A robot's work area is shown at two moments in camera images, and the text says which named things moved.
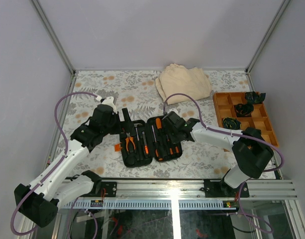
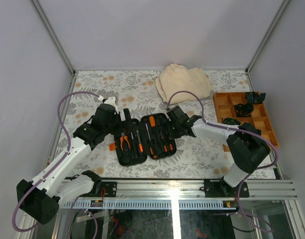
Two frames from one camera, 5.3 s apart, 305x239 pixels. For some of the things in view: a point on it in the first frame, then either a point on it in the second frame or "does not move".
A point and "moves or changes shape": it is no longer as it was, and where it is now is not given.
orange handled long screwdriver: [158, 123] -> [152, 121]
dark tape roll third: [231, 123] does not move
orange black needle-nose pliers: [127, 140] -> [126, 137]
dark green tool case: [147, 141] moves or changes shape
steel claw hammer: [136, 125] -> [132, 144]
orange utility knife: [146, 146] -> [140, 144]
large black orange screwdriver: [157, 149] -> [152, 146]
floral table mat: [136, 91] does not move
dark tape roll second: [244, 110] does not move
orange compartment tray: [225, 103] does not move
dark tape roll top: [253, 98] does not move
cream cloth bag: [175, 78] does not move
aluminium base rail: [181, 194] does not move
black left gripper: [129, 124] does not move
